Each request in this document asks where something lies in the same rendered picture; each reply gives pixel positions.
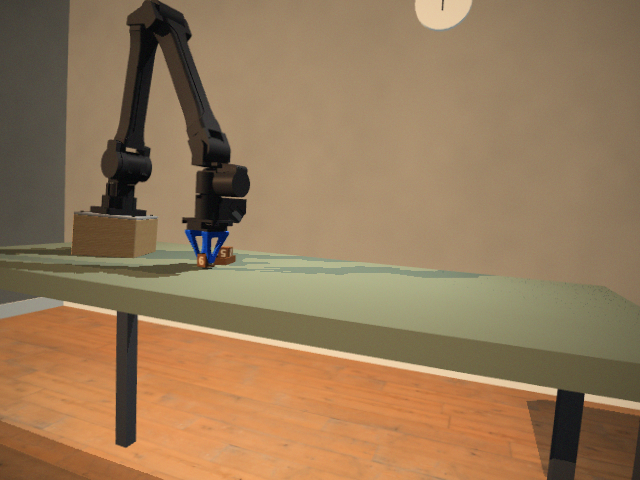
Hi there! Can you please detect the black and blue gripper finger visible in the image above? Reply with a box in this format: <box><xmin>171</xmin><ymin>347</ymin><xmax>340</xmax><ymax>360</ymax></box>
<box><xmin>202</xmin><ymin>231</ymin><xmax>229</xmax><ymax>263</ymax></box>
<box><xmin>185</xmin><ymin>229</ymin><xmax>205</xmax><ymax>257</ymax></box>

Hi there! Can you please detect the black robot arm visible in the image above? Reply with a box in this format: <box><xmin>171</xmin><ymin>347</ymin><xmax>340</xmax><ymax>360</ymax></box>
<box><xmin>90</xmin><ymin>0</ymin><xmax>250</xmax><ymax>216</ymax></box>

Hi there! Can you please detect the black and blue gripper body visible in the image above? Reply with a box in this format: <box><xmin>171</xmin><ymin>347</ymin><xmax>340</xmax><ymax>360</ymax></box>
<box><xmin>182</xmin><ymin>195</ymin><xmax>233</xmax><ymax>232</ymax></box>

